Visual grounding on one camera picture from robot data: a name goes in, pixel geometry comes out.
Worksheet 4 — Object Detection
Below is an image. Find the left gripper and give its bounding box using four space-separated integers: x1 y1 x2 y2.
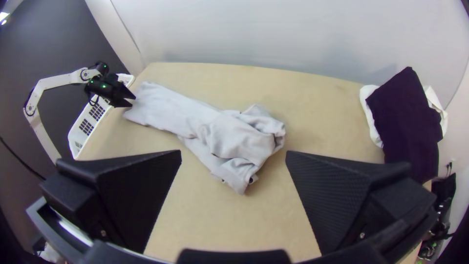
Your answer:
84 74 137 109

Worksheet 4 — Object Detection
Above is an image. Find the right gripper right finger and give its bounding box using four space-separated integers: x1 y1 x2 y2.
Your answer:
285 150 439 256

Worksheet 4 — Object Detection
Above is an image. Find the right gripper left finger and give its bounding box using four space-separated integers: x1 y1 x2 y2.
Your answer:
39 149 183 254

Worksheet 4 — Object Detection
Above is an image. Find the white t-shirt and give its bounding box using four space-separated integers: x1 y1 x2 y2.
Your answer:
123 81 287 196

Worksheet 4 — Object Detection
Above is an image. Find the white laundry basket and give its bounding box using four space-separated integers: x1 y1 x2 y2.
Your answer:
67 73 136 160

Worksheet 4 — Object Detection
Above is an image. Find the pile of folded clothes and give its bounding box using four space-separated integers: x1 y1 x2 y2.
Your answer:
359 66 449 184

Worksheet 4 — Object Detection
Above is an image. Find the black cable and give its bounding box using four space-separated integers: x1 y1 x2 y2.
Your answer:
0 136 47 181

